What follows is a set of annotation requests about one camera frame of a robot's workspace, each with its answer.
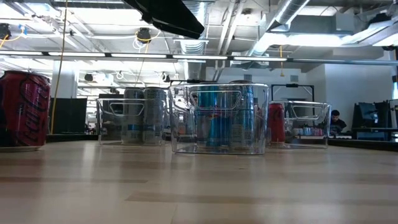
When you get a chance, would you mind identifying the blue silver energy can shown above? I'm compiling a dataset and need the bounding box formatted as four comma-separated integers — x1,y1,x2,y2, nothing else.
229,80,256,149
217,90,233,147
196,86,220,147

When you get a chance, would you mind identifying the red cola can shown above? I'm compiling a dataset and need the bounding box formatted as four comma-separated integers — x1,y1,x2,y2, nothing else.
0,70,52,149
267,103,286,144

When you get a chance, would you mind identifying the black monitor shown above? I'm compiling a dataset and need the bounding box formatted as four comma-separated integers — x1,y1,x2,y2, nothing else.
353,101,398,141

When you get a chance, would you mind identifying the overhead light bar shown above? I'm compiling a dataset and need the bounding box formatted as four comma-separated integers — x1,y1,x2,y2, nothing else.
0,50,398,66

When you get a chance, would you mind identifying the yellow cable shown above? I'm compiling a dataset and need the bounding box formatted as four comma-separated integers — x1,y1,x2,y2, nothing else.
49,0,69,135

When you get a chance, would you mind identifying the black partition panel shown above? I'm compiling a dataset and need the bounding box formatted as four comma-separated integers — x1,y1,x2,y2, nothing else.
49,98,88,134

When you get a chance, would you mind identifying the person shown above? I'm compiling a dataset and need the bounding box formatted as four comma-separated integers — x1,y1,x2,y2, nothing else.
329,109,348,135

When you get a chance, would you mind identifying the silver spiral air duct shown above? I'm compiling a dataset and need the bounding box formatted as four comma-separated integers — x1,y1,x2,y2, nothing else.
174,0,208,82
248,0,312,57

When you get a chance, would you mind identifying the clear plastic bin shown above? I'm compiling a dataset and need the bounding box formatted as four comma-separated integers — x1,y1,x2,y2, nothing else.
266,100,332,149
96,98,172,146
167,82,270,156

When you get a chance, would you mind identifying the black ceiling dome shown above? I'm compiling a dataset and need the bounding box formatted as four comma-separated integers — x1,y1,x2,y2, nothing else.
0,23,12,40
136,27,152,44

